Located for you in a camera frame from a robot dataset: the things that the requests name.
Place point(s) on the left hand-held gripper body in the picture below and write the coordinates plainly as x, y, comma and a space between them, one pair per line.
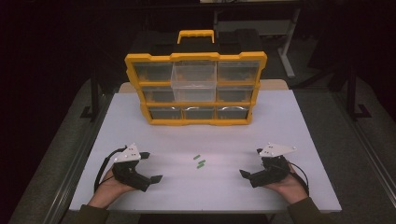
127, 172

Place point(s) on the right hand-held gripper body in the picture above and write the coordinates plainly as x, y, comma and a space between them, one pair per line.
272, 169

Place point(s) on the person's left hand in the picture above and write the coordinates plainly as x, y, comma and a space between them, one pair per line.
107, 191

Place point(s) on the small green plastic piece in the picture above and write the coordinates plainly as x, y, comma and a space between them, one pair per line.
196, 157
200, 166
201, 162

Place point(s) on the black metal stand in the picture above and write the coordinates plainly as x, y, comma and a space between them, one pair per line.
93, 99
352, 93

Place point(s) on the metal floor rail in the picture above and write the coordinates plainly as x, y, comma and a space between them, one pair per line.
367, 140
77, 168

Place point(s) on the set of clear organizer drawers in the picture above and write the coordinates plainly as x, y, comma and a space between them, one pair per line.
238, 71

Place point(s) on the clear plastic drawer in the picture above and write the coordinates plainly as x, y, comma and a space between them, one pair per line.
193, 90

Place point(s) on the white metal desk frame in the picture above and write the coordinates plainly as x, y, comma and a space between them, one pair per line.
288, 53

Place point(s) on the yellow black organizer cabinet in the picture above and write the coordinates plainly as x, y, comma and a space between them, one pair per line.
194, 56

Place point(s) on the person's right hand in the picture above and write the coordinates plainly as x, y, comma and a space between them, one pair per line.
291, 188

